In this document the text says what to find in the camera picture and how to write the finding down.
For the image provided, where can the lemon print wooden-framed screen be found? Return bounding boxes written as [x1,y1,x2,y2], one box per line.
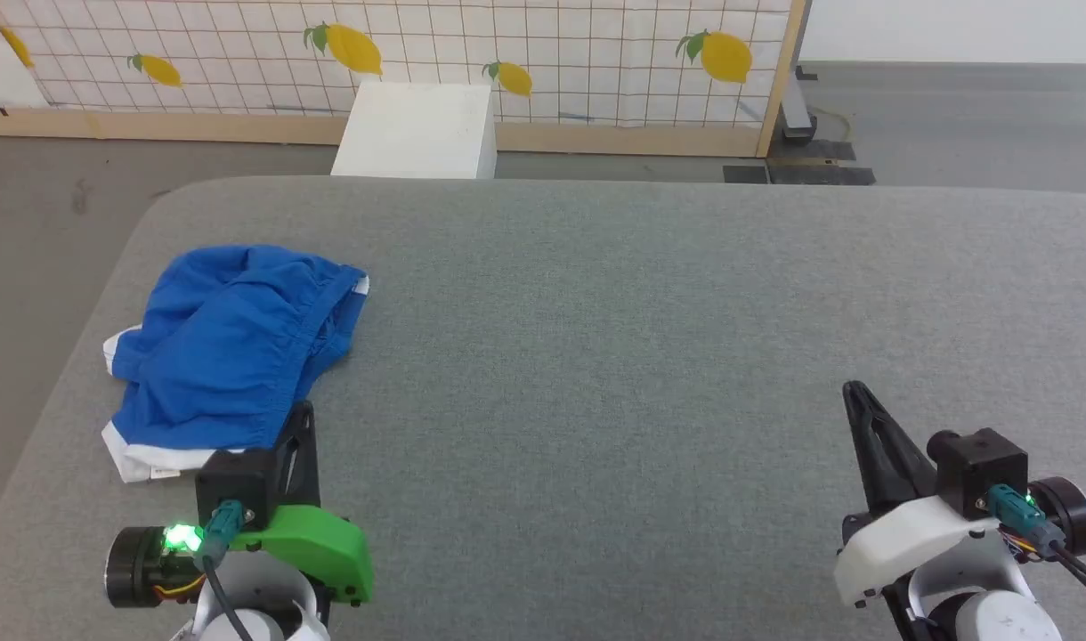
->
[0,0,812,160]

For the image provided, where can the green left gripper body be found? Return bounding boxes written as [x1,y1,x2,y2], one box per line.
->
[230,505,376,606]

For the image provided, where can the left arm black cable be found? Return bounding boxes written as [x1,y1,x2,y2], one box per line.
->
[199,499,257,641]

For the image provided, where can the dark grey metal stand foot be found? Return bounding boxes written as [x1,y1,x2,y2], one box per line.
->
[778,66,819,149]

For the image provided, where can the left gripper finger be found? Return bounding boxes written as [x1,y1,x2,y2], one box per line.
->
[273,401,322,508]

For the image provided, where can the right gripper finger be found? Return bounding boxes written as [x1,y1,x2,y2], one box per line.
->
[842,380,938,518]

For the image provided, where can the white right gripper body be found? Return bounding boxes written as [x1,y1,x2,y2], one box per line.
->
[834,494,1000,608]

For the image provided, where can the white rectangular box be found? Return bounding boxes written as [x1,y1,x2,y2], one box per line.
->
[330,81,498,180]

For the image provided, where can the blue shorts with white trim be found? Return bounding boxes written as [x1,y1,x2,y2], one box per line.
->
[102,246,370,483]

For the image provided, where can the large black floor mat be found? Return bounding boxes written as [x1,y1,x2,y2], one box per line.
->
[766,139,876,187]

